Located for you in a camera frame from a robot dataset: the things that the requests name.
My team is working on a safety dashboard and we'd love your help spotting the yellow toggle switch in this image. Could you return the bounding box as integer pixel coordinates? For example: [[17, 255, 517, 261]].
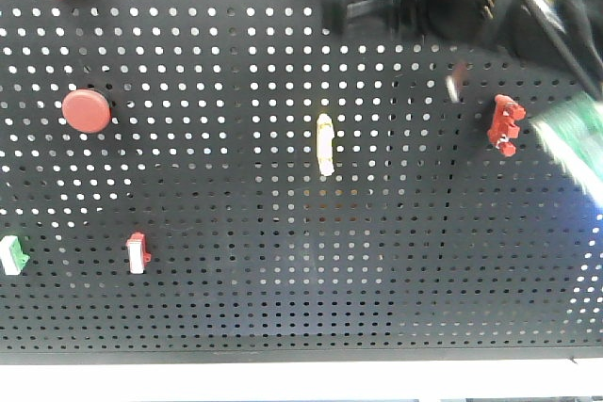
[[316, 113, 335, 177]]

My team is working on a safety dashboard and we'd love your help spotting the green white rocker switch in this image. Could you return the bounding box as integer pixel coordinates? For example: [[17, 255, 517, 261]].
[[1, 235, 30, 276]]

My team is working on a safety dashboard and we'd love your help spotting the red toggle switch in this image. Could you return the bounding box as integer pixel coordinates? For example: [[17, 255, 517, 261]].
[[487, 94, 526, 157]]

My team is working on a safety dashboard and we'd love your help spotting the black perforated pegboard panel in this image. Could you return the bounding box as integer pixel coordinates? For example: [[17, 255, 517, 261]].
[[1, 0, 602, 364]]

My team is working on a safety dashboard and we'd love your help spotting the red round push button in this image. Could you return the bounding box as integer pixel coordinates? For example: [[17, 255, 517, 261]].
[[61, 88, 111, 134]]

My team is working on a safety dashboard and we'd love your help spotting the red white rocker switch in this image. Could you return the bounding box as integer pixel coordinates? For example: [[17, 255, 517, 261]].
[[126, 232, 152, 275]]

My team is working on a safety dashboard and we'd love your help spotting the green toggle switch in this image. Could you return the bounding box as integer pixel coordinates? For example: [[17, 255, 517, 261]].
[[530, 92, 602, 208]]

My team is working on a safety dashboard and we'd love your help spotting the white standing desk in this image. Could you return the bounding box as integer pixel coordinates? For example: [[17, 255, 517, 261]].
[[1, 359, 602, 401]]

